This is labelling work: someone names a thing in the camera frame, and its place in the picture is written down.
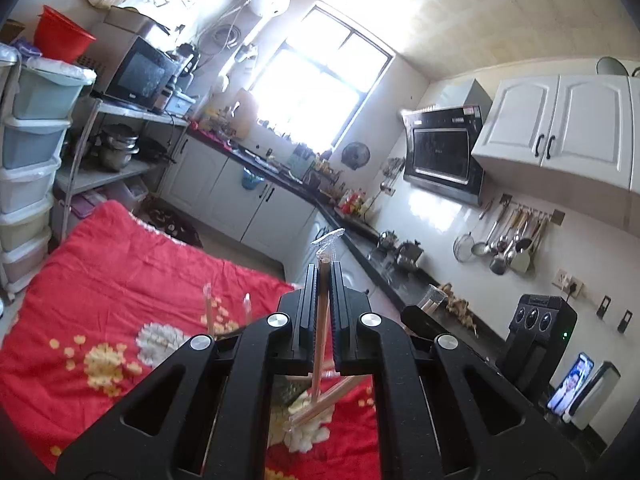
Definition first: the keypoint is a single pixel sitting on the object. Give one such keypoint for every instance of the smartphone with lit screen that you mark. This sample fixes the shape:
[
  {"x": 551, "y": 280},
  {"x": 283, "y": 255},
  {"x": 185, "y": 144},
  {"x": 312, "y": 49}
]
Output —
[{"x": 573, "y": 381}]

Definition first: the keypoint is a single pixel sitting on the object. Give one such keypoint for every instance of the round wall exhaust fan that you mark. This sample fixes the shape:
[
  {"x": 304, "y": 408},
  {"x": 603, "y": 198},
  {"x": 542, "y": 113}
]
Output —
[{"x": 355, "y": 155}]

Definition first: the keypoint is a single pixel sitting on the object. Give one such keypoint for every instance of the black microwave oven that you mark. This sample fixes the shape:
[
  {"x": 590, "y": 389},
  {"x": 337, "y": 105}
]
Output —
[{"x": 141, "y": 75}]

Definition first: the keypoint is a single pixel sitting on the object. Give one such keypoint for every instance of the white upper wall cabinet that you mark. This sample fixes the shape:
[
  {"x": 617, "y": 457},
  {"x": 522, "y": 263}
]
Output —
[{"x": 580, "y": 125}]

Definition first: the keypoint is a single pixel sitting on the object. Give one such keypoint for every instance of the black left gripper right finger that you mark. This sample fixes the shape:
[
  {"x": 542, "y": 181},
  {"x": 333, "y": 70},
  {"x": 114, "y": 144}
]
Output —
[{"x": 442, "y": 411}]

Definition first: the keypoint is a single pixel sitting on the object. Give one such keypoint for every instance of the red floral quilt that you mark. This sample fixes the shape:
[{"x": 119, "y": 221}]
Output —
[{"x": 110, "y": 305}]

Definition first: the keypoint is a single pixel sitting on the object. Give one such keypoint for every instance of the black range hood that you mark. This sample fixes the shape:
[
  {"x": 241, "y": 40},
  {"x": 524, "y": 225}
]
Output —
[{"x": 439, "y": 145}]

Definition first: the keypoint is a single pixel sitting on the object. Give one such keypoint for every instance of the pastel drawer tower left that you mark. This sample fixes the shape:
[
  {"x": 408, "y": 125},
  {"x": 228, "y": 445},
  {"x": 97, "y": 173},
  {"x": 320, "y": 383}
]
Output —
[{"x": 10, "y": 71}]

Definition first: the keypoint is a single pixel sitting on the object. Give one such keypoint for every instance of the hanging ladles and utensils rack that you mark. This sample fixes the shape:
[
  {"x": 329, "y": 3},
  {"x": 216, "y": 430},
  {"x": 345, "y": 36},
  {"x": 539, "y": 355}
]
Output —
[{"x": 506, "y": 233}]

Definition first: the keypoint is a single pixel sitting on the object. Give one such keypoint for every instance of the black kettle on counter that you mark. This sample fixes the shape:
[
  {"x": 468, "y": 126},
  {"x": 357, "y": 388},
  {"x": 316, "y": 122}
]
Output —
[{"x": 408, "y": 255}]

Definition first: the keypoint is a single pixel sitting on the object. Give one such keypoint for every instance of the red plastic basin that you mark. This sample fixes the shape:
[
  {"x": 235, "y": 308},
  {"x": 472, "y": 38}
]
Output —
[{"x": 60, "y": 38}]

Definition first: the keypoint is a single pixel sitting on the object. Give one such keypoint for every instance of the wrapped chopsticks on quilt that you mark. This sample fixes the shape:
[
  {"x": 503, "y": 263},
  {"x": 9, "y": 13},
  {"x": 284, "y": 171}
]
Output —
[{"x": 322, "y": 401}]

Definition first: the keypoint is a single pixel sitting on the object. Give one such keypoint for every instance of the stainless steel pots stack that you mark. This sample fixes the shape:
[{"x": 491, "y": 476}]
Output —
[{"x": 118, "y": 146}]

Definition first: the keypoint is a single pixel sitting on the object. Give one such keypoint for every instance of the pastel drawer tower right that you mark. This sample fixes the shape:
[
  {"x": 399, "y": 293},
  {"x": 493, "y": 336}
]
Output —
[{"x": 31, "y": 143}]

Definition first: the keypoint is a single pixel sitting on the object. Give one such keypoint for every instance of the white lower kitchen cabinets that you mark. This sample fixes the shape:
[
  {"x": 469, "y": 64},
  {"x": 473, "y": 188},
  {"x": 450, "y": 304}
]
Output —
[{"x": 205, "y": 182}]

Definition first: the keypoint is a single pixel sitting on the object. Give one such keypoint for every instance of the pastel drawer tower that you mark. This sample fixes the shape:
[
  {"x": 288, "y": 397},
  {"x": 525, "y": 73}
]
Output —
[
  {"x": 31, "y": 143},
  {"x": 10, "y": 71}
]

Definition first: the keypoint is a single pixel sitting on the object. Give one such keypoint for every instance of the black perforated utensil basket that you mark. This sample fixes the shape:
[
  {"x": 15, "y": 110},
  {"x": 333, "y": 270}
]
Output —
[{"x": 285, "y": 390}]

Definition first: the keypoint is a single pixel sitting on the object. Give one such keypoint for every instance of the black air fryer appliance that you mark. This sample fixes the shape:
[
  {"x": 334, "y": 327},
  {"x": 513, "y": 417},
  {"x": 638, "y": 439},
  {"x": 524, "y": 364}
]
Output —
[{"x": 538, "y": 336}]

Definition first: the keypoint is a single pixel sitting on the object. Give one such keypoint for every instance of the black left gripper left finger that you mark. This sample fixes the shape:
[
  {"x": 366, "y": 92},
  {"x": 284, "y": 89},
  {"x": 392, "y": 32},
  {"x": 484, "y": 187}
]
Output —
[{"x": 204, "y": 412}]

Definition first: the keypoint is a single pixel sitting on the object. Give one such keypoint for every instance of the chopsticks pair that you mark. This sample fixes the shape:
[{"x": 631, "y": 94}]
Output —
[{"x": 209, "y": 309}]

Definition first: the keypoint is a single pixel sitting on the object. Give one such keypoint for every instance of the metal storage shelf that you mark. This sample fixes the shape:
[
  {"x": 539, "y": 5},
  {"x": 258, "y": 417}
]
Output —
[{"x": 82, "y": 171}]

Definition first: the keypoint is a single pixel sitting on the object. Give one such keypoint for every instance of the bright kitchen window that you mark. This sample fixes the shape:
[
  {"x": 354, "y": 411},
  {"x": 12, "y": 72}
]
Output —
[{"x": 314, "y": 85}]

